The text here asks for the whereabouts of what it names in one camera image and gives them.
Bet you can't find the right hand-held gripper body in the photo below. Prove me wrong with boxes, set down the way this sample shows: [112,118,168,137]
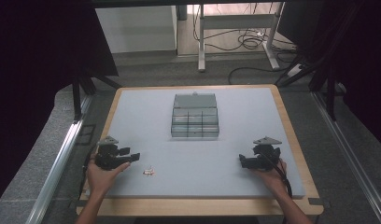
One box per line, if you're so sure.
[249,135,283,172]

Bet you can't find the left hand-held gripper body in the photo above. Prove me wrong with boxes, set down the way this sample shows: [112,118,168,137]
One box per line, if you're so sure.
[94,134,132,172]

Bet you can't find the person's right hand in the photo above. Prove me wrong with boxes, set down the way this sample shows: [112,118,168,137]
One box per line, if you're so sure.
[253,158,289,198]

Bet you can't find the person's left hand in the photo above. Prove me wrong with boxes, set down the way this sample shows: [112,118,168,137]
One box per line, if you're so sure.
[86,157,132,198]

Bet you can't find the grey foam mat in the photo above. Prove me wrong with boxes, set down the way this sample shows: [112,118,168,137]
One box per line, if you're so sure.
[105,87,306,200]

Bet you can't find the clear plastic compartment box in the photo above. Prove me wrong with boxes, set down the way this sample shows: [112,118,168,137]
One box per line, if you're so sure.
[170,91,220,139]

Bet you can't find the black stand legs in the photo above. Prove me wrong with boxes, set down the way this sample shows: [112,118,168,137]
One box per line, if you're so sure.
[274,46,346,122]
[70,69,123,123]

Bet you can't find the white power strip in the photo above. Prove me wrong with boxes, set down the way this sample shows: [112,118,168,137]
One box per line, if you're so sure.
[285,63,304,78]

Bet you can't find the black curtain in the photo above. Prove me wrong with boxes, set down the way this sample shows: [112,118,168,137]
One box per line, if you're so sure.
[0,0,120,208]
[276,0,381,153]

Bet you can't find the white cabinet panel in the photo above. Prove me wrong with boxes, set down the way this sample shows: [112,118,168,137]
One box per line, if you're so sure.
[94,5,178,54]

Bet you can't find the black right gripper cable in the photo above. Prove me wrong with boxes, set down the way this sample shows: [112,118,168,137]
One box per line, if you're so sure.
[262,151,294,199]

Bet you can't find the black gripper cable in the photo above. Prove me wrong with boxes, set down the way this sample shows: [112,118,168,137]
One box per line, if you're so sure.
[262,151,294,199]
[78,148,99,201]

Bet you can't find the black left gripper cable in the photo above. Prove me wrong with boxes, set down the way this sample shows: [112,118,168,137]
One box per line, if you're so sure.
[78,148,99,201]

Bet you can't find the aluminium rail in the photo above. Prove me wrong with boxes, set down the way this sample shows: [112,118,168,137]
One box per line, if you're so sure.
[24,92,93,224]
[310,91,381,224]

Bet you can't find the black floor cables bundle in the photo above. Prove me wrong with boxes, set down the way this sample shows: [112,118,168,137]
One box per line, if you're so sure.
[191,3,299,54]

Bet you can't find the white desk frame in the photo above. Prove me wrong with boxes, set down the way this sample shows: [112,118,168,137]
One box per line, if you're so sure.
[197,2,285,73]

